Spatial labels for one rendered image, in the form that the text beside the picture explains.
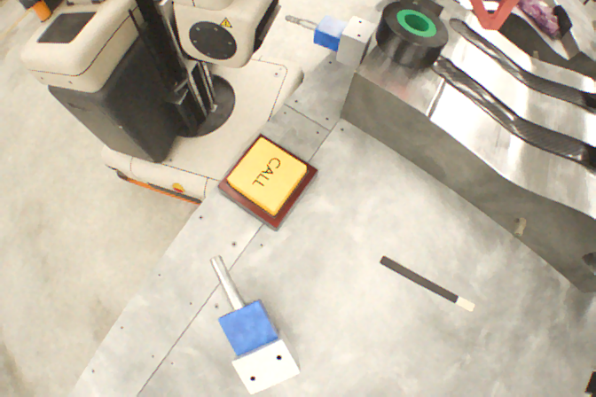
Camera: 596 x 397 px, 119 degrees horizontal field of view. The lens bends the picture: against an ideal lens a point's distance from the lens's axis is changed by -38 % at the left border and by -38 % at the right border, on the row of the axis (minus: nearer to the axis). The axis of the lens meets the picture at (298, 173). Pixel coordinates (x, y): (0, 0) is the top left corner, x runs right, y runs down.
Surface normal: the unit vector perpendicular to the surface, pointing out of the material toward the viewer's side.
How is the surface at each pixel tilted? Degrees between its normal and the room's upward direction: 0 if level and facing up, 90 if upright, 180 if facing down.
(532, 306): 0
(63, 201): 0
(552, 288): 0
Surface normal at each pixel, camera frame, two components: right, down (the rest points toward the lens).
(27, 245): 0.05, -0.36
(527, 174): -0.25, -0.52
